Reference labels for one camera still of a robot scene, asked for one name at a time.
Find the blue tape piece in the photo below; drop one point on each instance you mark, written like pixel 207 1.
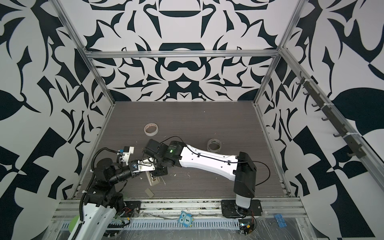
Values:
pixel 280 221

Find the clear tape roll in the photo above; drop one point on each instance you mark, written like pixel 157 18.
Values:
pixel 214 146

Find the small electronics board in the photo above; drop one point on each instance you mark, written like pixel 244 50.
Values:
pixel 247 226

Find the white slotted cable duct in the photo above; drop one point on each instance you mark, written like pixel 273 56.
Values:
pixel 199 224

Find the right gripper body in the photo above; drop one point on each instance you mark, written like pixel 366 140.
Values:
pixel 160 167

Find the green push button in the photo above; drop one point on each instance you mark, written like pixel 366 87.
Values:
pixel 73 224

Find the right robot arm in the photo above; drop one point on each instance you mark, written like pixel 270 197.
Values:
pixel 237 168

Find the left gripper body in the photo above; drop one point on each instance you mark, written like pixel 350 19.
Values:
pixel 126 173

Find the white masking tape roll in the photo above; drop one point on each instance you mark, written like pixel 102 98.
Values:
pixel 151 129

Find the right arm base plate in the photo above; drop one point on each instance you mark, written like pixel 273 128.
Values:
pixel 229 209

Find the white remote control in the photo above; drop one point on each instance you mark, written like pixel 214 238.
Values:
pixel 152 179

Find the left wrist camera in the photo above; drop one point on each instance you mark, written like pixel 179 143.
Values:
pixel 124 155

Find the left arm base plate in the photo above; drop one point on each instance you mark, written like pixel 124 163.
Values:
pixel 131 209

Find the grey battery cover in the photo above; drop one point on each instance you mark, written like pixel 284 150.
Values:
pixel 149 193

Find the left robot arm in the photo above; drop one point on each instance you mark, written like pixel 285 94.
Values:
pixel 101 203

